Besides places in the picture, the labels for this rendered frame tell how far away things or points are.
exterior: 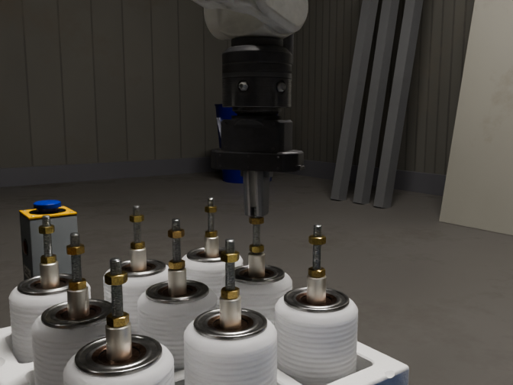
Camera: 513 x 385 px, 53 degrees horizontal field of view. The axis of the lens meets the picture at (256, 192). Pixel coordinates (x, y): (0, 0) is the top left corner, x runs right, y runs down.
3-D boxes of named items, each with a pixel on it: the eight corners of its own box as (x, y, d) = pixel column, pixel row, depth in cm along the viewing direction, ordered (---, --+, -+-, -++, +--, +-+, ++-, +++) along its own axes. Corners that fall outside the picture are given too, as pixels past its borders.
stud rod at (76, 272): (77, 304, 55) (73, 234, 53) (71, 302, 55) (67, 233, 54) (85, 301, 55) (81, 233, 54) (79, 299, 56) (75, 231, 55)
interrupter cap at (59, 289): (24, 279, 68) (24, 275, 68) (85, 276, 69) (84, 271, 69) (11, 300, 61) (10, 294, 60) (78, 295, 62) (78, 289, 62)
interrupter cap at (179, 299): (174, 281, 68) (174, 276, 67) (221, 291, 64) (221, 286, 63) (132, 298, 61) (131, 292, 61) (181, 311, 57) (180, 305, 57)
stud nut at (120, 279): (120, 286, 44) (120, 276, 44) (102, 285, 44) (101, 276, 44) (130, 279, 46) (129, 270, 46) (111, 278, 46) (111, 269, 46)
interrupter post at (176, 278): (176, 290, 64) (175, 264, 63) (191, 293, 63) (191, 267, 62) (163, 296, 62) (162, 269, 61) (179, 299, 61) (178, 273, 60)
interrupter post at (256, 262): (264, 273, 70) (264, 250, 70) (266, 279, 68) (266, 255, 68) (246, 274, 70) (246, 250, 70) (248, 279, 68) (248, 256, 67)
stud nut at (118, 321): (123, 328, 45) (122, 319, 44) (104, 328, 45) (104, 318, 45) (131, 319, 46) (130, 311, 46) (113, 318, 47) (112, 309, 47)
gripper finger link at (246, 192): (257, 212, 70) (258, 166, 69) (248, 217, 67) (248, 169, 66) (246, 211, 70) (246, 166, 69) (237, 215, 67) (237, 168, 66)
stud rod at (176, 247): (180, 278, 63) (179, 218, 62) (182, 281, 62) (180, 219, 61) (172, 279, 62) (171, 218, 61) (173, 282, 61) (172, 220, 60)
